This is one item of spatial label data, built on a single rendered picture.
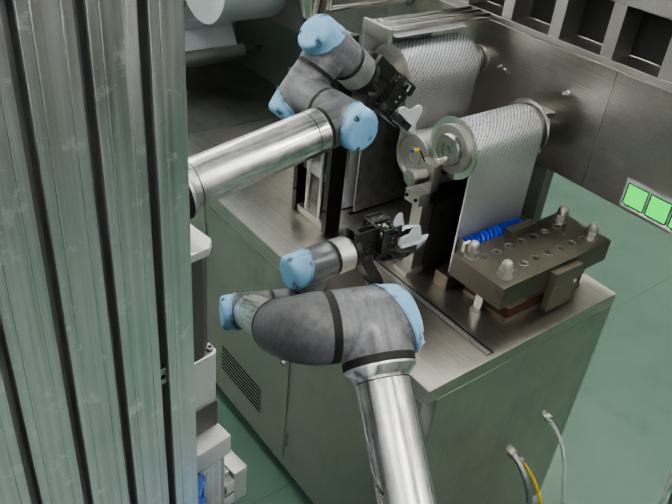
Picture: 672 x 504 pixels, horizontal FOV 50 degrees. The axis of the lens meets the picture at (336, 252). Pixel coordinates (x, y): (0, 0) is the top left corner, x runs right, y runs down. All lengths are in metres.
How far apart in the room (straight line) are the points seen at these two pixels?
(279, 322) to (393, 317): 0.17
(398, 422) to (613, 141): 0.98
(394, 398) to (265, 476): 1.44
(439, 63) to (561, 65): 0.29
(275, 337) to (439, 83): 0.95
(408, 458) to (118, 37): 0.76
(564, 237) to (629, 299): 1.79
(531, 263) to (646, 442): 1.35
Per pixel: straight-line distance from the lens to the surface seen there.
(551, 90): 1.91
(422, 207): 1.75
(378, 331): 1.10
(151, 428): 0.74
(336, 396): 1.92
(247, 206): 2.07
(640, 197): 1.82
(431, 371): 1.59
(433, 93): 1.85
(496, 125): 1.73
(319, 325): 1.08
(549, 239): 1.87
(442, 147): 1.70
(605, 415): 3.00
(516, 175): 1.83
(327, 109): 1.20
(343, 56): 1.32
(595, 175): 1.88
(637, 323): 3.53
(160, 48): 0.55
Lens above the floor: 1.96
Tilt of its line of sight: 34 degrees down
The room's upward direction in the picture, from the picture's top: 6 degrees clockwise
